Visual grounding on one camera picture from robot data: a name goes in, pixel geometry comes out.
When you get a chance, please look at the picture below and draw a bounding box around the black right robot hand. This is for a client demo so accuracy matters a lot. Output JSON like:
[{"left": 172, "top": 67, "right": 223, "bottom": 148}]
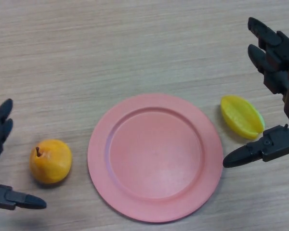
[{"left": 223, "top": 17, "right": 289, "bottom": 168}]

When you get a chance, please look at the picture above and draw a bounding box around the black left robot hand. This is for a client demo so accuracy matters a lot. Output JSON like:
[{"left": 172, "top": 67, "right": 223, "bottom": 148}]
[{"left": 0, "top": 98, "right": 47, "bottom": 211}]

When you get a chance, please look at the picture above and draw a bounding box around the yellow orange pear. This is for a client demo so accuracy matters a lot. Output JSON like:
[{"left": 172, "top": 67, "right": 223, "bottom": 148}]
[{"left": 29, "top": 139, "right": 73, "bottom": 185}]

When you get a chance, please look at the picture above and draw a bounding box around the pink round plate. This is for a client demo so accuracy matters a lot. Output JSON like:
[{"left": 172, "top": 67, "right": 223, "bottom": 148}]
[{"left": 87, "top": 93, "right": 224, "bottom": 217}]

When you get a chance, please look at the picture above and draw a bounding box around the yellow starfruit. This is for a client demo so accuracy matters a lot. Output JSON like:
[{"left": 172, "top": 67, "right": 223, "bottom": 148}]
[{"left": 220, "top": 95, "right": 265, "bottom": 140}]

